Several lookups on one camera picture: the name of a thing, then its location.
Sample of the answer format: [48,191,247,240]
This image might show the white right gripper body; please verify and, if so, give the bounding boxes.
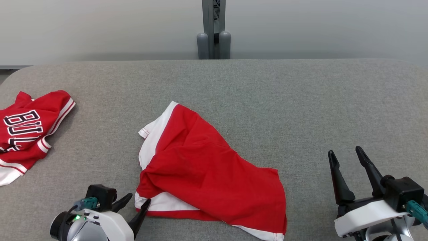
[334,197,410,238]

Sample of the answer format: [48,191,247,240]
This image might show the red shorts with white trim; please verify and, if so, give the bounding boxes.
[135,101,287,241]

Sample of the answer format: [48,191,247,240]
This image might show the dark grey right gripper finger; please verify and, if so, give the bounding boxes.
[328,150,356,205]
[355,146,385,198]

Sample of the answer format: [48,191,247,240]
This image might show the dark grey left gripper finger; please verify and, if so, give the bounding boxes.
[129,198,151,239]
[110,193,133,213]

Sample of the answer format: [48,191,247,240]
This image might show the left black cable teal plug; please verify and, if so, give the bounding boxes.
[62,197,100,228]

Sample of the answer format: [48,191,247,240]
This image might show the red Bulls jersey shirt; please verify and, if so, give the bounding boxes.
[0,90,76,186]

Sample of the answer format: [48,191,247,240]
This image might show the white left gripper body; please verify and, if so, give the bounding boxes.
[50,208,134,241]

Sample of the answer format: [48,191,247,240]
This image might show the grey metal partition post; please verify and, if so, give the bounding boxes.
[202,0,226,60]

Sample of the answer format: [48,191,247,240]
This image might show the grey cylindrical post foot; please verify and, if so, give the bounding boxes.
[219,31,231,60]
[197,32,209,60]

